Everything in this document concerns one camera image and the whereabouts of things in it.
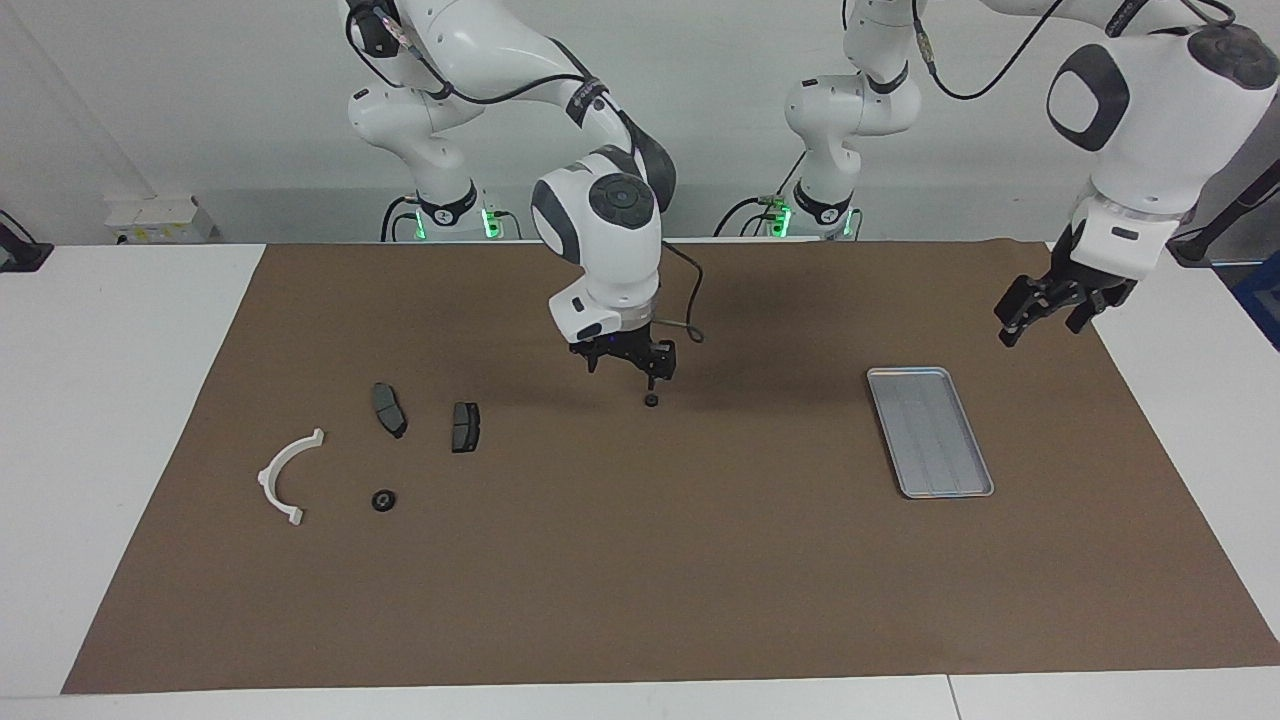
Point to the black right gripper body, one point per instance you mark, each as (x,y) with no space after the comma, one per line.
(620,348)

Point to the short rectangular grey brake pad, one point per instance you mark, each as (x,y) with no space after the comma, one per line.
(466,427)

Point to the white power strip box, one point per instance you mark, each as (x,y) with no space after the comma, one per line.
(160,220)

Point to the silver metal tray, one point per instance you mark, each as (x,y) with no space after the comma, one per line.
(930,435)

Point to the black table clamp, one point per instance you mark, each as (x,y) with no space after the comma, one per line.
(25,255)

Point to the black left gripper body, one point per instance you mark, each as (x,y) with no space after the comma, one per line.
(1065,285)

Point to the black stand pole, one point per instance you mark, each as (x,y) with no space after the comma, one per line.
(1215,230)

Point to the brown table mat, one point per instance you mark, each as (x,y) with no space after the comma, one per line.
(620,560)

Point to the large black bearing gear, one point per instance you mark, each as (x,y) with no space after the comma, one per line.
(384,500)

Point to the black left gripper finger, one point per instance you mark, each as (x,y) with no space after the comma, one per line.
(1012,312)
(1085,315)

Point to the blue bin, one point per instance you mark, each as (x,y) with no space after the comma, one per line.
(1262,300)

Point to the long curved grey brake pad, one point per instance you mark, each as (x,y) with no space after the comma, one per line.
(389,410)

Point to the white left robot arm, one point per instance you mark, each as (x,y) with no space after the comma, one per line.
(1150,100)

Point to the white curved plastic bracket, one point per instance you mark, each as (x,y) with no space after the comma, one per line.
(268,478)

